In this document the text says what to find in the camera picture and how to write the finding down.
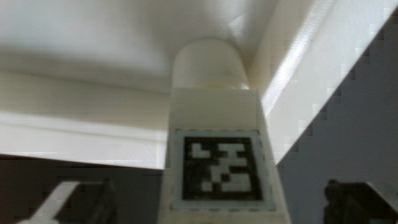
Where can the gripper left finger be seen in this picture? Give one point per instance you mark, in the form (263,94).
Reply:
(78,204)

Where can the white table leg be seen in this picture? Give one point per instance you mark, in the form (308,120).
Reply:
(221,184)

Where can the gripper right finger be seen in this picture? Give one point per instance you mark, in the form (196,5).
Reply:
(356,204)

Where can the white square table top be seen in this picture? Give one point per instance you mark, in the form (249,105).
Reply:
(86,68)

